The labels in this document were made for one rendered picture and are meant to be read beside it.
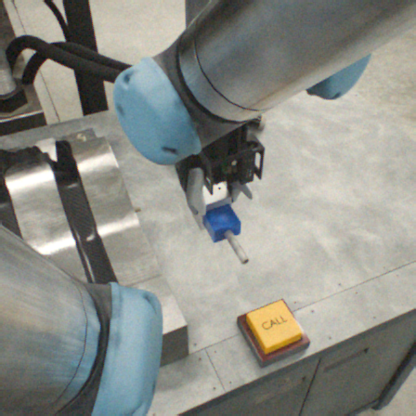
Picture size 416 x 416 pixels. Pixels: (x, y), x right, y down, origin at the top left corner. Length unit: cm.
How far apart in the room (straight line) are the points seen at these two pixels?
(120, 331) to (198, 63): 16
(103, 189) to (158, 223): 14
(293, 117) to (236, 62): 86
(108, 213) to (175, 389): 28
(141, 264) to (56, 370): 53
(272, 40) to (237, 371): 55
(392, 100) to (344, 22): 252
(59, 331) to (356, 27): 17
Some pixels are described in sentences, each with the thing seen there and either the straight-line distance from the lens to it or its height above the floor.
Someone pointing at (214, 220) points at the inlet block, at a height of 94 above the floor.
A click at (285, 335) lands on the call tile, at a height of 84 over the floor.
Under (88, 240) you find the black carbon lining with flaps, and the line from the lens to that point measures 77.
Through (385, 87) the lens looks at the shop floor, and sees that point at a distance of 284.
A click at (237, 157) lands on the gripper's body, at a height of 109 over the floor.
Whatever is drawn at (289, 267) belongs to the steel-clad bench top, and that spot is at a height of 80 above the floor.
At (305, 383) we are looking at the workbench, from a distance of 107.
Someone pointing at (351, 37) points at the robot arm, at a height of 135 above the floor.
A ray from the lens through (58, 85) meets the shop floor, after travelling 280.
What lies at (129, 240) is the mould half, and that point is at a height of 88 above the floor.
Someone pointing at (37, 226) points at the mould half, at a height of 90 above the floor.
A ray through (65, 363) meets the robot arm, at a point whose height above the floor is 128.
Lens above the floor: 146
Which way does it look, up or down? 47 degrees down
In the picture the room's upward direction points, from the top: straight up
